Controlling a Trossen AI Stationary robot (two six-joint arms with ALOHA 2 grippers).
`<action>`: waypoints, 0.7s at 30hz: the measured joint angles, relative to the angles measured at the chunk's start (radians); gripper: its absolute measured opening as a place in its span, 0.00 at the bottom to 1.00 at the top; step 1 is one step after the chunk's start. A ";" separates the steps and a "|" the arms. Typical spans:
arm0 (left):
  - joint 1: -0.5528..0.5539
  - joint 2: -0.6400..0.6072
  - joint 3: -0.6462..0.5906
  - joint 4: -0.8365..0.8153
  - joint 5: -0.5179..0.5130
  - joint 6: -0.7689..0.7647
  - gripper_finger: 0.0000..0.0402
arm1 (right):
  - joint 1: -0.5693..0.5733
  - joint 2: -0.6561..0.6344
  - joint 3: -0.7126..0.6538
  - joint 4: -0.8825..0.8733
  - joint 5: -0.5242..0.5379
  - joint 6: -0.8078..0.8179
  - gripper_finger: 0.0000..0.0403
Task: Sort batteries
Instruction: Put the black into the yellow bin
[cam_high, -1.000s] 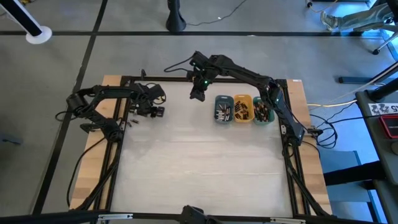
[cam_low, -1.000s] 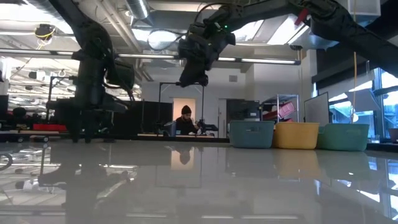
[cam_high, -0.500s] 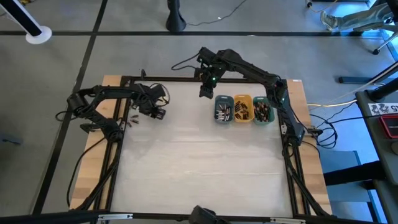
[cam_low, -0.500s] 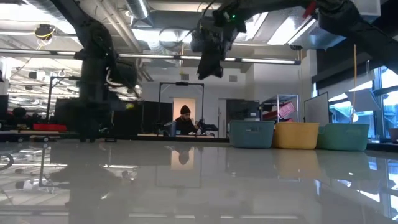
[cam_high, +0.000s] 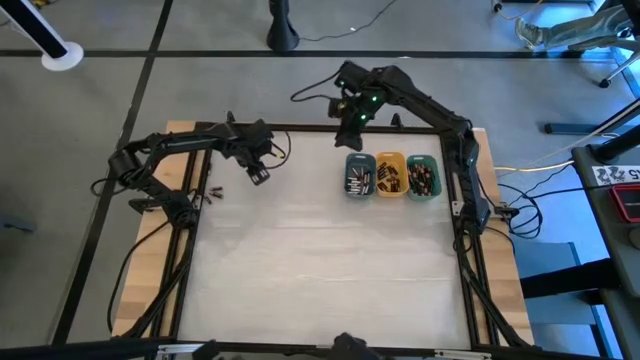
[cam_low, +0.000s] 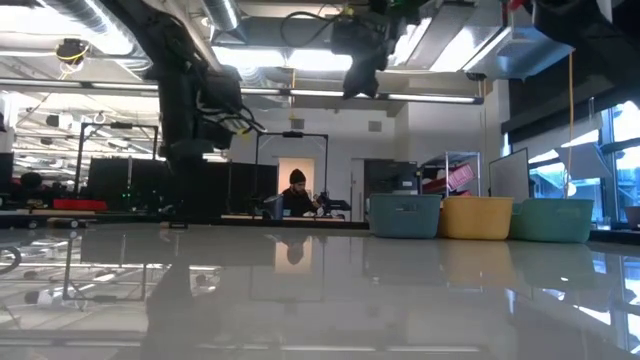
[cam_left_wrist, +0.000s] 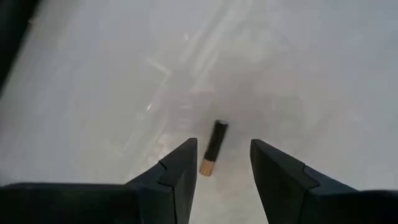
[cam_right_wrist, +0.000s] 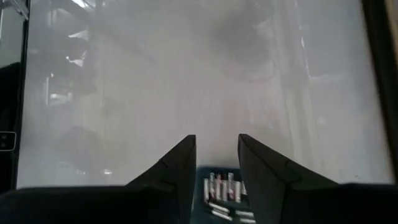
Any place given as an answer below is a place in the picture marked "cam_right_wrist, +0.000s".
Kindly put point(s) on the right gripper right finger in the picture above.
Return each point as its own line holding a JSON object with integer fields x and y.
{"x": 295, "y": 199}

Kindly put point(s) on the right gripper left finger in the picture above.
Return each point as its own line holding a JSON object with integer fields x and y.
{"x": 140, "y": 202}

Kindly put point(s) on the dark teal plastic bin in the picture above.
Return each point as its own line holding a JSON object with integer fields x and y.
{"x": 199, "y": 174}

